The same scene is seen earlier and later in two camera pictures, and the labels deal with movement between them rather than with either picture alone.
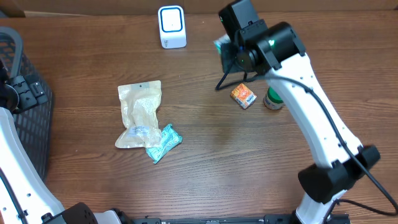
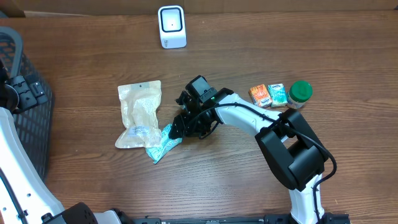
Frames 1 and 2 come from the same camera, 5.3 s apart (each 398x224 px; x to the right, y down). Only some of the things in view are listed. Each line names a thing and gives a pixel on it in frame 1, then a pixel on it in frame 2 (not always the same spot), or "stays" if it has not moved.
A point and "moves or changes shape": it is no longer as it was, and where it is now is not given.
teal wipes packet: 170,139 stays
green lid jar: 272,101 moves or changes shape
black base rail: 267,219 stays
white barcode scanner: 172,27 stays
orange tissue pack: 243,96 moves or changes shape
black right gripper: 229,57 -> 184,121
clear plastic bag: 140,103 stays
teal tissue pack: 222,40 -> 277,94
